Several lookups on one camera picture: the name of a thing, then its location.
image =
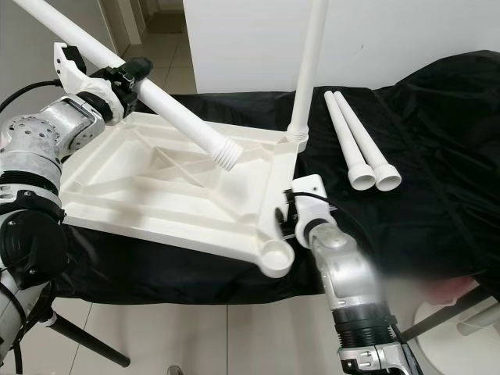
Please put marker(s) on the white plastic table leg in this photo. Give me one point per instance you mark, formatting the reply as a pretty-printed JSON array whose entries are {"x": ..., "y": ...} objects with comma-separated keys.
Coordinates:
[
  {"x": 308, "y": 70},
  {"x": 172, "y": 109},
  {"x": 344, "y": 133},
  {"x": 363, "y": 133}
]

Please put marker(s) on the white plastic table top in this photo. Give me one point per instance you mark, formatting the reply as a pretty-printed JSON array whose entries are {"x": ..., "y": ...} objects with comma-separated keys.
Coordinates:
[{"x": 164, "y": 203}]

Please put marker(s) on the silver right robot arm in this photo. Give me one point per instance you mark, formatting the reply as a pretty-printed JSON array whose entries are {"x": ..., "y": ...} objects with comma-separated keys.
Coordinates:
[{"x": 344, "y": 269}]

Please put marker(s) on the black cloth table cover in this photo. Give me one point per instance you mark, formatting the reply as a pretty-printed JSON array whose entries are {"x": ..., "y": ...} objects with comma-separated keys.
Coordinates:
[{"x": 437, "y": 156}]

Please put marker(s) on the pink stool seat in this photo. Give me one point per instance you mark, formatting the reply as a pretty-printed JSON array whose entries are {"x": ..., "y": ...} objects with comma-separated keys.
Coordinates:
[{"x": 445, "y": 291}]

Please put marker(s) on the white round stool base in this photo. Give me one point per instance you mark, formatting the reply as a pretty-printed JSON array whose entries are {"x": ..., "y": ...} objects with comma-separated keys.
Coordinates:
[{"x": 461, "y": 344}]

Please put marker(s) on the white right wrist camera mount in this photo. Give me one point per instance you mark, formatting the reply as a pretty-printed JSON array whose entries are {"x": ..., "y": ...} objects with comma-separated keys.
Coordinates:
[{"x": 311, "y": 190}]

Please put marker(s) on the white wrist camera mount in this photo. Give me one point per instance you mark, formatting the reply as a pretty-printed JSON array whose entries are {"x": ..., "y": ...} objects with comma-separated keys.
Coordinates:
[
  {"x": 70, "y": 74},
  {"x": 311, "y": 190}
]

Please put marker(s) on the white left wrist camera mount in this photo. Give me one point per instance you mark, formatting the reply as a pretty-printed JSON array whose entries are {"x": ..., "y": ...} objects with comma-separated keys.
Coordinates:
[{"x": 70, "y": 74}]

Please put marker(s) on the white door frame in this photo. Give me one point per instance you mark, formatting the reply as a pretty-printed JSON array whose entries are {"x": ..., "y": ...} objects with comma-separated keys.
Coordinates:
[{"x": 148, "y": 12}]

